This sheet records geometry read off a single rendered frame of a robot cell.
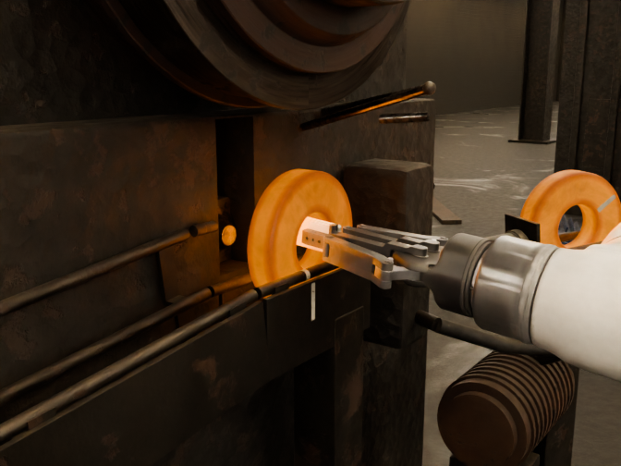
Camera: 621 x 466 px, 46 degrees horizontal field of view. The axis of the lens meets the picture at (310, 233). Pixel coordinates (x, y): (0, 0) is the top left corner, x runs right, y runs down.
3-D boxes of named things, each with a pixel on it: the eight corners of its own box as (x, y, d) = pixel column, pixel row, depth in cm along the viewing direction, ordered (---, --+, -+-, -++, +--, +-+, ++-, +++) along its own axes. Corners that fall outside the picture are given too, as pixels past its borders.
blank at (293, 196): (237, 190, 72) (262, 193, 70) (325, 152, 83) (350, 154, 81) (253, 329, 77) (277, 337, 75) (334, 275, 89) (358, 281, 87)
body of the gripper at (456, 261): (462, 330, 65) (373, 302, 70) (499, 306, 71) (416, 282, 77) (473, 251, 63) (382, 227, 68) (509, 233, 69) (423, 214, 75)
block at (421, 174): (334, 336, 100) (335, 162, 94) (364, 320, 106) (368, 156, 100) (402, 354, 93) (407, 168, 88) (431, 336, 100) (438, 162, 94)
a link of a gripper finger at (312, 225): (335, 253, 77) (332, 254, 76) (284, 239, 81) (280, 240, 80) (338, 226, 76) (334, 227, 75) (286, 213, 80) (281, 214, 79)
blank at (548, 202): (546, 296, 105) (561, 303, 102) (498, 214, 100) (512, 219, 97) (623, 229, 107) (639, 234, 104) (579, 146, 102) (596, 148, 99)
